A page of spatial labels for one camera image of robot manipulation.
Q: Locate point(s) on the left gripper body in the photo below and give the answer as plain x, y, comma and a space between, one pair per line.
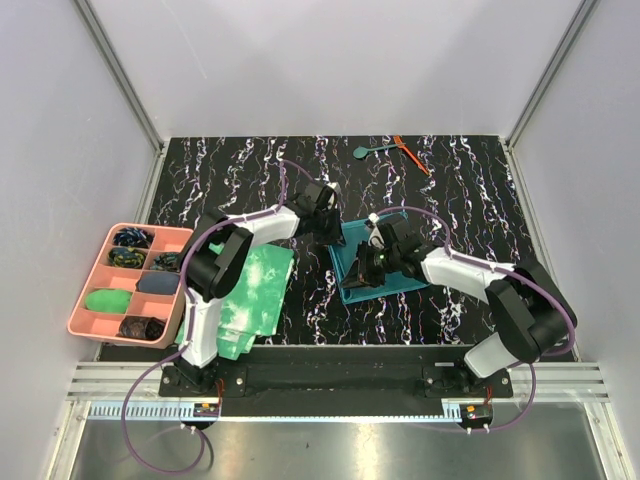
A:
326, 229

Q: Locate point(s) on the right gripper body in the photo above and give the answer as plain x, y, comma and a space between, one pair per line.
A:
374, 263

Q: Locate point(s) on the teal satin napkin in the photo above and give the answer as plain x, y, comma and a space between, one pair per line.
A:
343, 257

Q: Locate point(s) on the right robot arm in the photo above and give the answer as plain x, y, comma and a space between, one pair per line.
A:
531, 316

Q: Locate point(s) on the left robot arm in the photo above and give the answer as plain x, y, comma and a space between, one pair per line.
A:
211, 263

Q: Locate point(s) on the teal plastic spoon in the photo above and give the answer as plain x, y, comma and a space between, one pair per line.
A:
361, 152

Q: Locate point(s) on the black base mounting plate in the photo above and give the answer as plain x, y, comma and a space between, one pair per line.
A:
360, 367

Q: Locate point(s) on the green tie-dye cloth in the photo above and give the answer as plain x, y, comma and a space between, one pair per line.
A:
228, 327

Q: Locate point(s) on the black marble pattern mat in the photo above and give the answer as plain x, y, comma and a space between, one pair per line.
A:
470, 188

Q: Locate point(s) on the orange plastic fork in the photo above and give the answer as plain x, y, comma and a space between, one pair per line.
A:
398, 141

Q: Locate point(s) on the dark blue rolled cloth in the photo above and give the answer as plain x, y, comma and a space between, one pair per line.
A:
158, 283

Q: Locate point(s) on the blue patterned rolled cloth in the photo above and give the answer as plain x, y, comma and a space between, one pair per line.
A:
133, 237

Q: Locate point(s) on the pink compartment tray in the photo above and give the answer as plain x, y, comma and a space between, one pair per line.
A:
102, 327

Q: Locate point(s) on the brown patterned rolled cloth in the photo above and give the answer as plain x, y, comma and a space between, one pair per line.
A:
141, 328

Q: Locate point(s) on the green rolled cloth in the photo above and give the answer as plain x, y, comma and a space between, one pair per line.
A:
110, 301

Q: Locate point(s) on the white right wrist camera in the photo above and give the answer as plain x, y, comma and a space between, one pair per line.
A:
375, 238

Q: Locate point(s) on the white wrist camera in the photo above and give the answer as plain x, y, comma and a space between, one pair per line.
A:
334, 193
375, 238

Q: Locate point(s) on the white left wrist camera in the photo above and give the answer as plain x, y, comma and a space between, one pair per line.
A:
334, 193

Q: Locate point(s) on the left aluminium frame post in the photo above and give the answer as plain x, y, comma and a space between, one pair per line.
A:
107, 52

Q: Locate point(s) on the aluminium frame post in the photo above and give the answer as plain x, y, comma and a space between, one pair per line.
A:
107, 52
568, 40

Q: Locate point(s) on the aluminium front rail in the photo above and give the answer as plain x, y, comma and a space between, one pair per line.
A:
114, 390

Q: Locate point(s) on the right aluminium frame post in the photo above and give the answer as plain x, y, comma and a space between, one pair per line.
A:
568, 40

